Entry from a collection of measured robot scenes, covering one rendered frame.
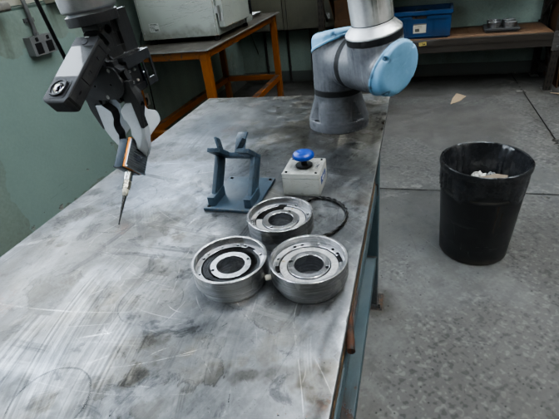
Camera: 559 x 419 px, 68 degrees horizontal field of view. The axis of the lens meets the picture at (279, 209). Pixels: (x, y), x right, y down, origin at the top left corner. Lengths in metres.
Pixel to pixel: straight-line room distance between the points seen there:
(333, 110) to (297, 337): 0.65
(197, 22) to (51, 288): 2.31
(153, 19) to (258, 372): 2.68
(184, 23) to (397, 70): 2.12
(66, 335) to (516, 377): 1.31
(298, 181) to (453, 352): 0.98
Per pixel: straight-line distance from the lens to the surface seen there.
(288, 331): 0.52
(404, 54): 0.92
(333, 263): 0.57
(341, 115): 1.04
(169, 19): 2.93
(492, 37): 3.99
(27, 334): 0.66
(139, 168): 0.70
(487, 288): 1.84
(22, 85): 2.44
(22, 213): 2.41
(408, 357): 1.54
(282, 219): 0.69
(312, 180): 0.76
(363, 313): 1.33
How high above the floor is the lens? 1.19
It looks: 31 degrees down
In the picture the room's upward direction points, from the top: 7 degrees counter-clockwise
